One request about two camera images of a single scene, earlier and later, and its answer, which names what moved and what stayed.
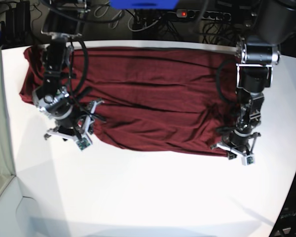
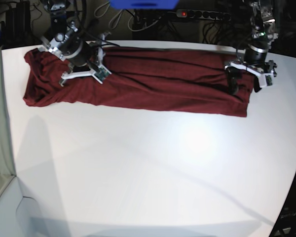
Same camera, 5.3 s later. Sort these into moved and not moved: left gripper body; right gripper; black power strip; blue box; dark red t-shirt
Moved: left gripper body; right gripper; dark red t-shirt
Not moved: blue box; black power strip
